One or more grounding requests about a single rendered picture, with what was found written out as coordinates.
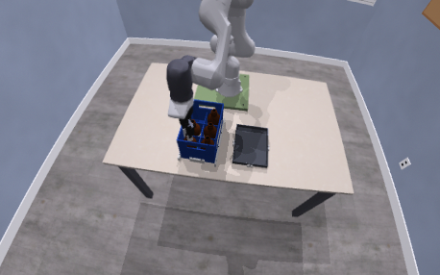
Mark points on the brown glass bottle with blue label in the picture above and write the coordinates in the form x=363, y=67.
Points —
x=214, y=117

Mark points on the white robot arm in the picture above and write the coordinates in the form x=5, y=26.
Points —
x=226, y=20

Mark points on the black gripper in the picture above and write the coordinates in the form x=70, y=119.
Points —
x=188, y=130

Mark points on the blue plastic crate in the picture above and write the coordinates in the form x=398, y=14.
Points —
x=200, y=115

